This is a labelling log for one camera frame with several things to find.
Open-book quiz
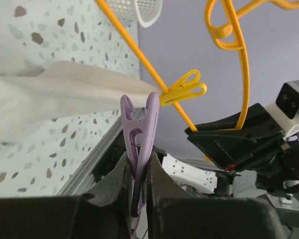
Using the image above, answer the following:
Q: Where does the purple clothespin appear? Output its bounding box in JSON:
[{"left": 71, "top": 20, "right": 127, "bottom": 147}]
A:
[{"left": 120, "top": 92, "right": 160, "bottom": 218}]

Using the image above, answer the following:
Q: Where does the white underwear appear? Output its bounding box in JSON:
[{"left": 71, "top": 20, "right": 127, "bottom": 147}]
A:
[{"left": 0, "top": 61, "right": 161, "bottom": 144}]

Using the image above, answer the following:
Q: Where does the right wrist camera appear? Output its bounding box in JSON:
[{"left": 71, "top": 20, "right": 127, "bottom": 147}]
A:
[{"left": 265, "top": 80, "right": 299, "bottom": 137}]

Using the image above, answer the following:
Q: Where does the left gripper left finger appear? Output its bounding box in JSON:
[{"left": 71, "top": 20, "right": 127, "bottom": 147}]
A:
[{"left": 0, "top": 153, "right": 132, "bottom": 239}]

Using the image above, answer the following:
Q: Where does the aluminium mounting rail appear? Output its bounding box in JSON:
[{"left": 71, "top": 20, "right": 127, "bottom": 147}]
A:
[{"left": 56, "top": 117, "right": 122, "bottom": 196}]

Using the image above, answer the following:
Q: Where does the orange plastic hanger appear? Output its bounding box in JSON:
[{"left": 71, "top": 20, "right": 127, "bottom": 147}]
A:
[{"left": 94, "top": 0, "right": 299, "bottom": 162}]

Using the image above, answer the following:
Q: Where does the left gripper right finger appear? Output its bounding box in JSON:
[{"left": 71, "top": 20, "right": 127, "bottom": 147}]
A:
[{"left": 147, "top": 153, "right": 286, "bottom": 239}]

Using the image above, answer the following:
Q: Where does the white laundry basket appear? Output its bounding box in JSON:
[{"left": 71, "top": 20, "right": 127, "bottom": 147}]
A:
[{"left": 106, "top": 0, "right": 163, "bottom": 28}]

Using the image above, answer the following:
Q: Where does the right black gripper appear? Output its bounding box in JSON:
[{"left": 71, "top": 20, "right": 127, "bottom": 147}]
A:
[{"left": 185, "top": 103, "right": 285, "bottom": 173}]

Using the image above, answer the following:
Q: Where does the yellow clothespin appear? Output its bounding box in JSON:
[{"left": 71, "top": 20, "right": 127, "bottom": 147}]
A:
[{"left": 159, "top": 69, "right": 207, "bottom": 106}]

